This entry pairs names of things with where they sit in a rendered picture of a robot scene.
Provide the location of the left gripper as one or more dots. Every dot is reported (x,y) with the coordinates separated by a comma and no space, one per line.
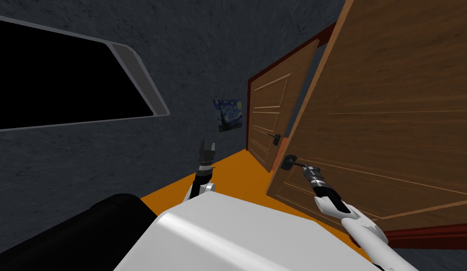
(207,155)

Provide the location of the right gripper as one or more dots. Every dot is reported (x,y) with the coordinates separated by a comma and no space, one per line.
(309,170)

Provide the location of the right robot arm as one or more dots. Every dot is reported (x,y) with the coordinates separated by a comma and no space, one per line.
(353,218)

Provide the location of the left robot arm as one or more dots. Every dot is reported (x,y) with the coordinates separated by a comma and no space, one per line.
(79,233)

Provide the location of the blue starry night painting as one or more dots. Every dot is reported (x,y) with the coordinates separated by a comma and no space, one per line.
(227,114)

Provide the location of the brown panelled door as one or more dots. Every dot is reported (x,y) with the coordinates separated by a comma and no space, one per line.
(269,113)

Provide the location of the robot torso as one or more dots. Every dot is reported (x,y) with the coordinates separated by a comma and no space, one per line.
(233,237)

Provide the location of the brown wooden door leaf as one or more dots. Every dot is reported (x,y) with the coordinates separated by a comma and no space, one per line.
(387,113)

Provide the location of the dark window with grey frame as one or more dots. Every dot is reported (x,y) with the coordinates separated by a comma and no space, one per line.
(60,75)

